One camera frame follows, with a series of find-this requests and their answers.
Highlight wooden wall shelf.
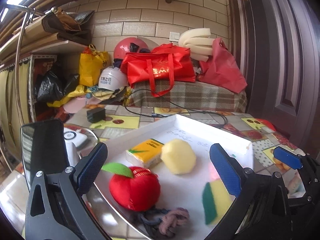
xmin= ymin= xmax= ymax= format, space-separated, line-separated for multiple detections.
xmin=0 ymin=17 xmax=87 ymax=65

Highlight yellow green sponge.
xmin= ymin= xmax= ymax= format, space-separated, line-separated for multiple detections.
xmin=202 ymin=179 xmax=234 ymax=225

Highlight yellow shopping bag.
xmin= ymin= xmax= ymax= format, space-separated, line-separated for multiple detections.
xmin=79 ymin=44 xmax=110 ymax=87

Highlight red tote bag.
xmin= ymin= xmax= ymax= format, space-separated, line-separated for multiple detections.
xmin=120 ymin=44 xmax=197 ymax=97

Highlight plaid blanket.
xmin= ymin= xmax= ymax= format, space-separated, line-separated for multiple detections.
xmin=130 ymin=79 xmax=248 ymax=113

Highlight pink round pad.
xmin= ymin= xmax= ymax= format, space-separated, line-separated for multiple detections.
xmin=64 ymin=97 xmax=87 ymax=114

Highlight purple blue braided rope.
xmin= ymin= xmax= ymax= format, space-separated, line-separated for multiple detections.
xmin=130 ymin=207 xmax=190 ymax=239

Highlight curved metal pipe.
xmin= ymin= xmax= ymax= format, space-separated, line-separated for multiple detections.
xmin=0 ymin=7 xmax=54 ymax=160

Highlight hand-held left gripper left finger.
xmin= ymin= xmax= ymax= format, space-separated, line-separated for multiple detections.
xmin=24 ymin=142 xmax=118 ymax=240

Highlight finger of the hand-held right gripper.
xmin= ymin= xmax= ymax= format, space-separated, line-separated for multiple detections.
xmin=273 ymin=147 xmax=320 ymax=207

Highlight round metal tray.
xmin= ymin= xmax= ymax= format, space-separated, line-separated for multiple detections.
xmin=64 ymin=124 xmax=150 ymax=240

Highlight white foam pieces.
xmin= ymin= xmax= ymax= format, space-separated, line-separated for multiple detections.
xmin=179 ymin=29 xmax=216 ymax=62

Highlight yellow tissue pack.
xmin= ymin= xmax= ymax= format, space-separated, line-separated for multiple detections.
xmin=126 ymin=139 xmax=165 ymax=168

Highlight black power adapter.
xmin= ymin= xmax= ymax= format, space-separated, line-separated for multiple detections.
xmin=86 ymin=107 xmax=106 ymax=124

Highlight red plastic bag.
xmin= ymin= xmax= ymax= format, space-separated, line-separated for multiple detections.
xmin=199 ymin=38 xmax=248 ymax=93

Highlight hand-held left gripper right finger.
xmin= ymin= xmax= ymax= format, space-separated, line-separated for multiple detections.
xmin=205 ymin=143 xmax=292 ymax=240

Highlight black cable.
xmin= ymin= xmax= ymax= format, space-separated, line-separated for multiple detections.
xmin=124 ymin=88 xmax=229 ymax=127

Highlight white phone stand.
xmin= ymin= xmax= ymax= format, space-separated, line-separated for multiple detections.
xmin=64 ymin=140 xmax=79 ymax=167

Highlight brown panel door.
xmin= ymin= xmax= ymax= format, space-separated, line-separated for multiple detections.
xmin=226 ymin=0 xmax=320 ymax=153

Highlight red helmet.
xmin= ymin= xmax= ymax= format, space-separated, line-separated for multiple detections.
xmin=114 ymin=37 xmax=150 ymax=60

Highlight black plastic bag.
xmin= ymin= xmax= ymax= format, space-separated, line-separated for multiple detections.
xmin=36 ymin=70 xmax=80 ymax=103

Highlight yellow green curtain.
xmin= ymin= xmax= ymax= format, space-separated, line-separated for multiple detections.
xmin=0 ymin=56 xmax=34 ymax=160

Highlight yellow crumpled cloth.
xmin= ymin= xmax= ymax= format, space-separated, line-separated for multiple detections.
xmin=47 ymin=85 xmax=88 ymax=108

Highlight red plush apple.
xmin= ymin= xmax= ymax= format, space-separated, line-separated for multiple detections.
xmin=102 ymin=162 xmax=160 ymax=212

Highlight pale yellow foam ball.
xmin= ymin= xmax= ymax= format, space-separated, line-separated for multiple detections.
xmin=161 ymin=139 xmax=197 ymax=175

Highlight brown cardboard pile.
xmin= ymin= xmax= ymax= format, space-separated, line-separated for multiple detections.
xmin=41 ymin=8 xmax=95 ymax=45

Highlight white round-marked device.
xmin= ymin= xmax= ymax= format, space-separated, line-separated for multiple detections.
xmin=63 ymin=127 xmax=88 ymax=148

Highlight white shallow tray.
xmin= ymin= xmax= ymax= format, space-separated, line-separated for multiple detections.
xmin=94 ymin=114 xmax=254 ymax=239

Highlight white helmet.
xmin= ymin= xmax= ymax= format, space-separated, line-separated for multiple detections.
xmin=98 ymin=66 xmax=128 ymax=90

